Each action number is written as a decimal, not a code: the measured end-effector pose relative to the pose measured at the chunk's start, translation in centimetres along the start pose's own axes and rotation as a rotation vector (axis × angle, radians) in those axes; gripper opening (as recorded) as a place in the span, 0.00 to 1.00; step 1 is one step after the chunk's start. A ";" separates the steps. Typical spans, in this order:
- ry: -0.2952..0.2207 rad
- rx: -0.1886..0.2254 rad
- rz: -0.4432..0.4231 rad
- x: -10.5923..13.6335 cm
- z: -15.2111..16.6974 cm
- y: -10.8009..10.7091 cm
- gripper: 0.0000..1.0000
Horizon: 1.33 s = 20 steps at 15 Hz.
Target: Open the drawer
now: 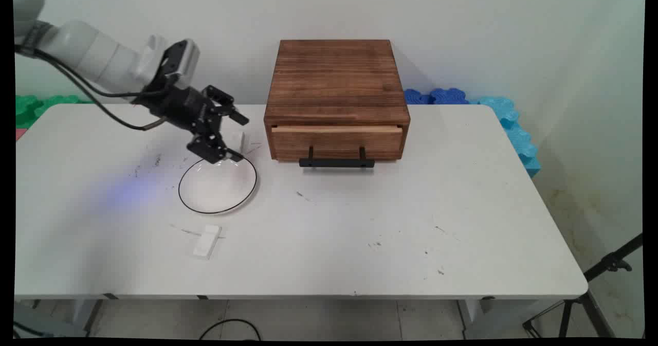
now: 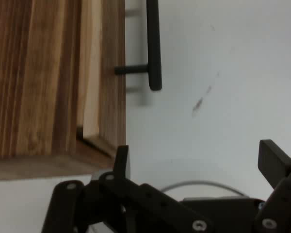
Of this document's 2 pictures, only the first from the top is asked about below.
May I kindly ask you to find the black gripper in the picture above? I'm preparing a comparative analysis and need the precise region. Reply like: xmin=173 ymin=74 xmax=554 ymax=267
xmin=133 ymin=79 xmax=250 ymax=165

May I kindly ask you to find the light wooden drawer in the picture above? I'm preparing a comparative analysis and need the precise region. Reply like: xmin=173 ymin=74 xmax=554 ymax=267
xmin=270 ymin=124 xmax=404 ymax=161

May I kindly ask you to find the black drawer handle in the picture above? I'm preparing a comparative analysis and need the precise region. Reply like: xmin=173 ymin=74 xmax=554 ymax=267
xmin=299 ymin=146 xmax=375 ymax=169

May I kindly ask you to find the white bowl with black rim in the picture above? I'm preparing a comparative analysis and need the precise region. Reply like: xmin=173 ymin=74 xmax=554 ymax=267
xmin=178 ymin=153 xmax=258 ymax=215

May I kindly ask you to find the white rectangular block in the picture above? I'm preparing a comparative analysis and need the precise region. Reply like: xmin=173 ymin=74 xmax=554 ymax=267
xmin=193 ymin=225 xmax=223 ymax=260

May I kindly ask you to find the dark wooden drawer cabinet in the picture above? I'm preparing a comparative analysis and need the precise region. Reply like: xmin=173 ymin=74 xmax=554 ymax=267
xmin=264 ymin=39 xmax=411 ymax=162

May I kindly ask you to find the green foam mat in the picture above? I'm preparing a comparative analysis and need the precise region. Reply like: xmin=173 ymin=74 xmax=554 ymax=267
xmin=15 ymin=95 xmax=96 ymax=130

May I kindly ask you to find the dark blue foam mat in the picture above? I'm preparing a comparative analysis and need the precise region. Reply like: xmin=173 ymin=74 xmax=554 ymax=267
xmin=404 ymin=88 xmax=470 ymax=105

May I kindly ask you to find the white table leg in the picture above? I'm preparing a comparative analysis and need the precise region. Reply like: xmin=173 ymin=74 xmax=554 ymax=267
xmin=69 ymin=299 xmax=105 ymax=336
xmin=456 ymin=299 xmax=540 ymax=339

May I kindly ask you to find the light blue foam mat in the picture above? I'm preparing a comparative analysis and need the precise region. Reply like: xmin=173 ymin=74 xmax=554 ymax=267
xmin=468 ymin=96 xmax=542 ymax=178

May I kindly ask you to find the black tripod stand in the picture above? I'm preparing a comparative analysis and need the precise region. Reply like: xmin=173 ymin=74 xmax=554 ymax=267
xmin=522 ymin=233 xmax=644 ymax=339

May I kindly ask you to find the black and white wrist camera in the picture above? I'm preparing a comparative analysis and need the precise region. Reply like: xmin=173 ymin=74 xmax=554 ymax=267
xmin=152 ymin=38 xmax=200 ymax=88

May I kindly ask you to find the black floor cable loop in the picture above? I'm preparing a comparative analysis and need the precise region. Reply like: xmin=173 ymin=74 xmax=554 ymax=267
xmin=199 ymin=319 xmax=262 ymax=341

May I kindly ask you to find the grey cable strap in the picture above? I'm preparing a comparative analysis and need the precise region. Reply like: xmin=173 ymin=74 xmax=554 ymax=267
xmin=21 ymin=21 xmax=52 ymax=53

